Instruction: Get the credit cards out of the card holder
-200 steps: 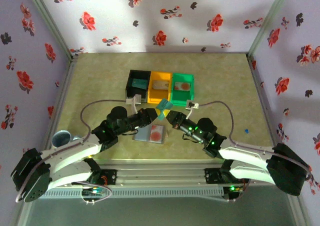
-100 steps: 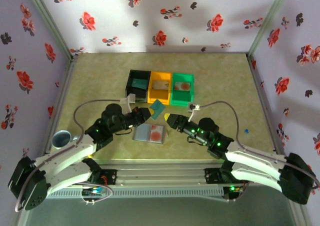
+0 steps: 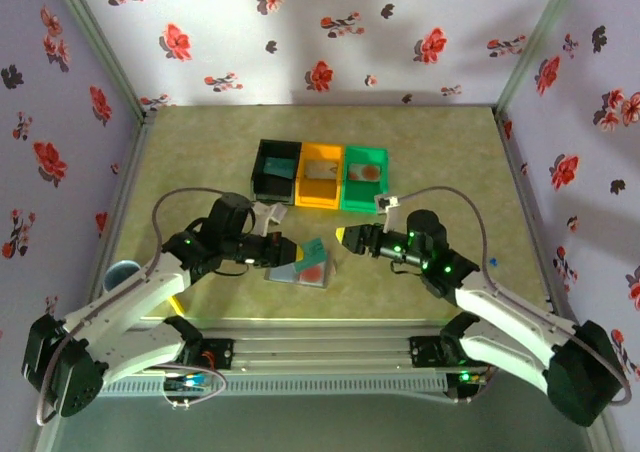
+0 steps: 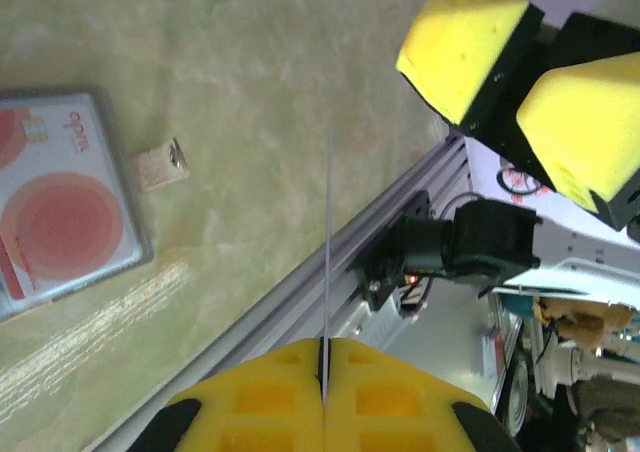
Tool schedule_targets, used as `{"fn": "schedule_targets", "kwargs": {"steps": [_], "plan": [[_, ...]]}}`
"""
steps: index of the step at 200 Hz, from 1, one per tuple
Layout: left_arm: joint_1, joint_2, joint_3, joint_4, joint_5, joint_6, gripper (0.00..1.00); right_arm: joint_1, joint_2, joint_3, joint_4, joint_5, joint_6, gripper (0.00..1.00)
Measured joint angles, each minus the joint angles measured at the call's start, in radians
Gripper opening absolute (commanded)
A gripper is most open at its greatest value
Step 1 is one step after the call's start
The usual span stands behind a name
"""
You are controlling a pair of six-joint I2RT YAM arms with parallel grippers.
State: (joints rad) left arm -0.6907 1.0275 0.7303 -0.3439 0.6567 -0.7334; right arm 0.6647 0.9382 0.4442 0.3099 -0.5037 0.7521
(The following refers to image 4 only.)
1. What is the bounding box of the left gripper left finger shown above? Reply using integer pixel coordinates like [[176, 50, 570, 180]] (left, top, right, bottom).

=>
[[127, 338, 326, 452]]

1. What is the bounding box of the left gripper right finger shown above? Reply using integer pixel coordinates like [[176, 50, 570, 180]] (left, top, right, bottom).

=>
[[324, 338, 521, 452]]

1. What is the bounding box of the thin plastic card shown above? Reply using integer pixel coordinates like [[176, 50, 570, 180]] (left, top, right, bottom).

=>
[[319, 123, 337, 408]]

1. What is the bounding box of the grey card holder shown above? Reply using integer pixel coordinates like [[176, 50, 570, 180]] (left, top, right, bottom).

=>
[[0, 85, 191, 324]]

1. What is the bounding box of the red circle print card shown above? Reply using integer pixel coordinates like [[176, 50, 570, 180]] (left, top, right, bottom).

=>
[[0, 93, 140, 303]]

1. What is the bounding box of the aluminium table rail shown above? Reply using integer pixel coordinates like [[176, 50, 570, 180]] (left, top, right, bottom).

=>
[[79, 134, 471, 452]]

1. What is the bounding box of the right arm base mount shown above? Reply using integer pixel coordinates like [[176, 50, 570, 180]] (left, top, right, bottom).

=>
[[349, 189, 436, 318]]

